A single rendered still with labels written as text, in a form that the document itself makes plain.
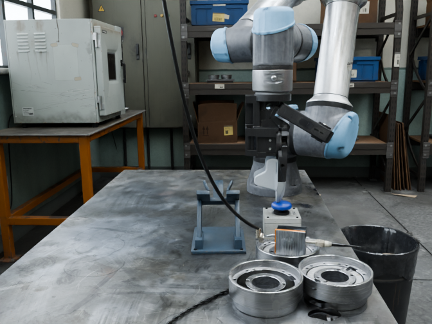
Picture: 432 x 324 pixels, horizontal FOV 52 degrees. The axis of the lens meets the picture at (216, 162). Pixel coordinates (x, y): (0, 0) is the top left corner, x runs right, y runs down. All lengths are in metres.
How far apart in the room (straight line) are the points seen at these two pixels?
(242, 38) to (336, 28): 0.31
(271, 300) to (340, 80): 0.67
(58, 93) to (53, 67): 0.15
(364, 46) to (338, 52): 3.64
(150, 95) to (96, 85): 1.70
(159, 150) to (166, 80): 0.79
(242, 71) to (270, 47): 3.81
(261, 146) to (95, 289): 0.38
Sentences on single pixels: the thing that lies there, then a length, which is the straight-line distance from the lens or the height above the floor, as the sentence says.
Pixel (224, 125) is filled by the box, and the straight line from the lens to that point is 4.16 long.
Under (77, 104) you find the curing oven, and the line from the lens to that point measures 2.88.
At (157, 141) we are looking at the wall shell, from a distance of 4.78.
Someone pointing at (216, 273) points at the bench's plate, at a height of 0.80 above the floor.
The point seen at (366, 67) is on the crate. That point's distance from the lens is 4.29.
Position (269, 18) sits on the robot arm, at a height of 1.21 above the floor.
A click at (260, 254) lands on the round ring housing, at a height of 0.83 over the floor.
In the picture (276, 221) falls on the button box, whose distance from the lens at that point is 0.87.
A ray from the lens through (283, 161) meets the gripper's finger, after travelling 0.83.
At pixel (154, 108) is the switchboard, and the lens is 4.50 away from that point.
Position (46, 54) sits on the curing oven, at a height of 1.23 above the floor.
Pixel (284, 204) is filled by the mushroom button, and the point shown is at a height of 0.87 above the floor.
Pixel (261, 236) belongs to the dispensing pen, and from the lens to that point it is 0.75.
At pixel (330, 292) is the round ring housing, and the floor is 0.83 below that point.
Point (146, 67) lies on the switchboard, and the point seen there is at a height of 1.15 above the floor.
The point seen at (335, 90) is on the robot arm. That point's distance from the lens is 1.14.
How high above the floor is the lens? 1.13
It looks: 12 degrees down
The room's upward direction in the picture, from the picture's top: 1 degrees counter-clockwise
